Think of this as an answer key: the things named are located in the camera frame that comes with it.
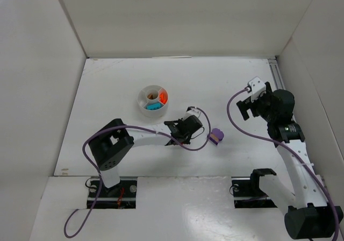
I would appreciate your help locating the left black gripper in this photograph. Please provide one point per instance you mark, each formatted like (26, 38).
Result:
(174, 130)

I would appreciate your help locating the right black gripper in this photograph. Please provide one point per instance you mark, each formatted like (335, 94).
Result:
(249, 105)

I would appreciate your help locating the teal lego brick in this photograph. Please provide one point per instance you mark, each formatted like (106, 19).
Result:
(154, 106)

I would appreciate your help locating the orange lego wedge piece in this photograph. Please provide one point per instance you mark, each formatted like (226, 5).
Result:
(163, 100)

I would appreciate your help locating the orange round lego piece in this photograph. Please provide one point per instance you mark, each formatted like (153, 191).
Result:
(162, 95)

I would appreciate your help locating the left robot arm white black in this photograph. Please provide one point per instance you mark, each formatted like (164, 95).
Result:
(115, 140)

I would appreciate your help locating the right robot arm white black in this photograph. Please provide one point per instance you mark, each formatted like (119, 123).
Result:
(308, 210)

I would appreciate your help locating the purple lego butterfly piece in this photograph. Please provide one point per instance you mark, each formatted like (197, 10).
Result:
(215, 136)

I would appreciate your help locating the white round divided container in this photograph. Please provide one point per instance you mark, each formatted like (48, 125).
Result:
(143, 101)

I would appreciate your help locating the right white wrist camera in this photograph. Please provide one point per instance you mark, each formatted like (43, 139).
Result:
(255, 87)

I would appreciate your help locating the aluminium rail right side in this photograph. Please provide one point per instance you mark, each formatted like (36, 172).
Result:
(289, 139)

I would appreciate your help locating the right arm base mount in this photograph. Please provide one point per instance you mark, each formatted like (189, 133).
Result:
(246, 197)

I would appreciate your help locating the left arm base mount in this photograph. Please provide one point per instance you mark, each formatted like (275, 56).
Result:
(122, 196)

